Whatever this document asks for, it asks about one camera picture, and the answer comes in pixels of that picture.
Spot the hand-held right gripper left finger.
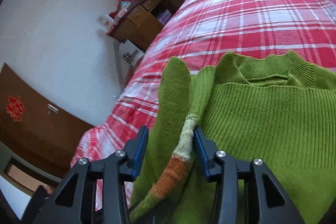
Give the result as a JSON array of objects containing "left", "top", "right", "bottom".
[{"left": 22, "top": 126, "right": 150, "bottom": 224}]

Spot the brown wooden door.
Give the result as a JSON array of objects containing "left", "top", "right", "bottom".
[{"left": 0, "top": 63, "right": 95, "bottom": 180}]

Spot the red plaid bed blanket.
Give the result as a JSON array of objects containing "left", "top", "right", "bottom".
[{"left": 70, "top": 0, "right": 336, "bottom": 214}]

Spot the white printed card box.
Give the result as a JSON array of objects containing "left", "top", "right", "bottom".
[{"left": 97, "top": 15, "right": 116, "bottom": 28}]

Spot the brown wooden desk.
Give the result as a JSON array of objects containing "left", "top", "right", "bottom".
[{"left": 106, "top": 0, "right": 184, "bottom": 51}]

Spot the red knot ornament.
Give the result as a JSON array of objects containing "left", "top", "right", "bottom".
[{"left": 6, "top": 95, "right": 25, "bottom": 123}]

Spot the white paper bag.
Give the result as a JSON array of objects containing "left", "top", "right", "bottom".
[{"left": 118, "top": 40, "right": 145, "bottom": 67}]

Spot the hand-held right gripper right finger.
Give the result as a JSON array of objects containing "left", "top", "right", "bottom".
[{"left": 193, "top": 126, "right": 305, "bottom": 224}]

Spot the purple box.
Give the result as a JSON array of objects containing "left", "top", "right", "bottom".
[{"left": 157, "top": 9, "right": 172, "bottom": 24}]

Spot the green orange striped knit sweater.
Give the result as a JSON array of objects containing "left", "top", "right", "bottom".
[{"left": 130, "top": 51, "right": 336, "bottom": 224}]

